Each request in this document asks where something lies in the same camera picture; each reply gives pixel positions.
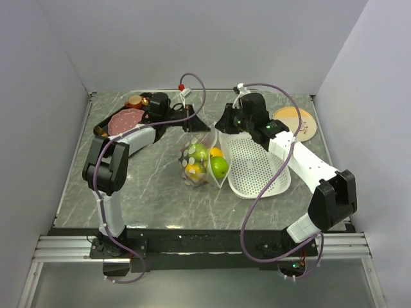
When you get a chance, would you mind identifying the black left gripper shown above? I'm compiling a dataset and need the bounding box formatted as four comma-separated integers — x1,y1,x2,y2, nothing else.
162,105,211,133

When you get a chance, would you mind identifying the green apple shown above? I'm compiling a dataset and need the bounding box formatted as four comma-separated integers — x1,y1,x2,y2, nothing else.
188,143,209,162
209,157,229,179

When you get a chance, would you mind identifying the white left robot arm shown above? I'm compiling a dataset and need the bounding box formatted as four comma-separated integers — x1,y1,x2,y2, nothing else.
82,92,210,258

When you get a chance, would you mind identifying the black rectangular tray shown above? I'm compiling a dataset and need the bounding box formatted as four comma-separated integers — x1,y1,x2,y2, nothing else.
93,104,128,137

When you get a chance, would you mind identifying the gold fork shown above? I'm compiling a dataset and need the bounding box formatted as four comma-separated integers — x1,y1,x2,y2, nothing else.
94,126,108,137

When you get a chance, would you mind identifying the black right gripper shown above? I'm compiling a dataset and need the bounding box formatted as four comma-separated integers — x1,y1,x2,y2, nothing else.
214,103,254,135

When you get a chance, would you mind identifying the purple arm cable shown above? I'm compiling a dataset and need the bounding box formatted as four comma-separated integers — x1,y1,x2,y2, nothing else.
92,73,207,285
240,82,324,280

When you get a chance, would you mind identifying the yellow pear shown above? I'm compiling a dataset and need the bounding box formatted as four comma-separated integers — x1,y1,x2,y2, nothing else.
209,147,223,158

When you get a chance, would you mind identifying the pink polka dot plate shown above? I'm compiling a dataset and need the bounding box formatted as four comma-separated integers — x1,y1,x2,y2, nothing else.
108,108,144,136

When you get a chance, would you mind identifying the yellow cream round plate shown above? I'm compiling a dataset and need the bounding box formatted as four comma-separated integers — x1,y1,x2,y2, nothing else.
273,107,317,142

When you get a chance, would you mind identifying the white perforated plastic basket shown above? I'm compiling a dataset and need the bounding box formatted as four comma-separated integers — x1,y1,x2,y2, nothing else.
218,132,283,199

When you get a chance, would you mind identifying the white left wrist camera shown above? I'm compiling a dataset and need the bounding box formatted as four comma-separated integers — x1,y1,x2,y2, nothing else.
178,83,193,106

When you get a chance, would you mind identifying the orange cup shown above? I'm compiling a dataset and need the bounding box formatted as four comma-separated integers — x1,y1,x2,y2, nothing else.
125,95,143,109

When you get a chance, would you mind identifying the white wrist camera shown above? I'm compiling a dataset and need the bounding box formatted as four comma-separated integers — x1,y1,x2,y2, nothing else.
178,83,193,106
233,83,251,107

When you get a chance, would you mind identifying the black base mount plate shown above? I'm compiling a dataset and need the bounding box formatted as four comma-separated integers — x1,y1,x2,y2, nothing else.
89,228,322,277

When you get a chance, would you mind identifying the yellow green mango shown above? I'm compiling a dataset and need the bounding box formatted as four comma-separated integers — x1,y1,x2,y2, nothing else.
184,162,206,180

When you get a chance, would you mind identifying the clear polka dot zip bag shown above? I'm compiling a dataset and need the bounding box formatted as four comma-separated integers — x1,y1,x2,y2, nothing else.
177,124,232,189

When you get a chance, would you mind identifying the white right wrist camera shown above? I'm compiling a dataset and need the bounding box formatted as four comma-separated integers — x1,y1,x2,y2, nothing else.
233,83,251,107

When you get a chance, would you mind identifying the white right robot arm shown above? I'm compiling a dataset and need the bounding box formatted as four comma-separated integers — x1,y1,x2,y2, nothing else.
215,93,357,255

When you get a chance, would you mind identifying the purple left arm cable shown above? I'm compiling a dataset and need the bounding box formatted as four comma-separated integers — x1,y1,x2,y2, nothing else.
92,73,207,285

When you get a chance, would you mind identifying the gold spoon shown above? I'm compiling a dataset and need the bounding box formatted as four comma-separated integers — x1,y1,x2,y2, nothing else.
142,97,150,106

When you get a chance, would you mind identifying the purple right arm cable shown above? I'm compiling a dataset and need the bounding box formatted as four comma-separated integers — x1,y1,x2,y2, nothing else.
240,82,324,280

